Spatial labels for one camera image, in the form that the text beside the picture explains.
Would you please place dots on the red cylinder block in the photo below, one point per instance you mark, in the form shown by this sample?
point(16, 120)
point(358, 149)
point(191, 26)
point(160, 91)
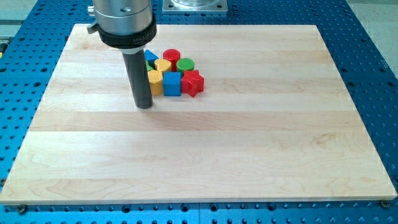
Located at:
point(172, 55)

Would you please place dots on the right brass board stop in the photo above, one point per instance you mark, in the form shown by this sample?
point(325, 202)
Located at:
point(385, 203)

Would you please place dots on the blue cube block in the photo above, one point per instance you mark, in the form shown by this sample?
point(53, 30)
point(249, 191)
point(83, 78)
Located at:
point(172, 83)

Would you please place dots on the brass board stop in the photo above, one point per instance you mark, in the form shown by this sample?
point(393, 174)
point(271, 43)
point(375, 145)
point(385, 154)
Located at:
point(385, 203)
point(21, 209)

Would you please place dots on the left brass board stop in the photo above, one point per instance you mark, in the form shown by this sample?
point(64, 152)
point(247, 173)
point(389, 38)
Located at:
point(21, 209)

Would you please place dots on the yellow rounded block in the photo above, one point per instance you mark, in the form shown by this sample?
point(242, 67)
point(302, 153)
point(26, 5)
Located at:
point(156, 82)

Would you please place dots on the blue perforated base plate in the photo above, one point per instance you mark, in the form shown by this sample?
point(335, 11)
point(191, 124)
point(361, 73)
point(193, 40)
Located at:
point(32, 55)

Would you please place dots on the black tool clamp ring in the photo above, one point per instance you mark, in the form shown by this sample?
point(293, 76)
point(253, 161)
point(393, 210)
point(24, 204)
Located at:
point(125, 41)

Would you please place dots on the yellow heart block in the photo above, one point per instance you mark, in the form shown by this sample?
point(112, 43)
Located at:
point(163, 65)

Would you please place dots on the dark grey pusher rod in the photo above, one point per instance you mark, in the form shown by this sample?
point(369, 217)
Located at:
point(139, 81)

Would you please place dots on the blue triangle block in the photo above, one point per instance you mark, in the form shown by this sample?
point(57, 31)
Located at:
point(150, 57)

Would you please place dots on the small green block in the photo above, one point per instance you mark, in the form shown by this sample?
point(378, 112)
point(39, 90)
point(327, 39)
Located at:
point(148, 66)

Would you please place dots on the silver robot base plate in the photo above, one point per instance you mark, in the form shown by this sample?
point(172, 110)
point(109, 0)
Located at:
point(195, 6)

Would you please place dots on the light wooden board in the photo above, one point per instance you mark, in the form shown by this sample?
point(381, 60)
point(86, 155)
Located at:
point(274, 122)

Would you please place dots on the red star block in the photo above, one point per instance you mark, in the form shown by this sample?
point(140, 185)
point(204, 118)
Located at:
point(192, 82)

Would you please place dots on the green cylinder block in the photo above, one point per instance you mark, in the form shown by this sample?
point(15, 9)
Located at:
point(185, 64)

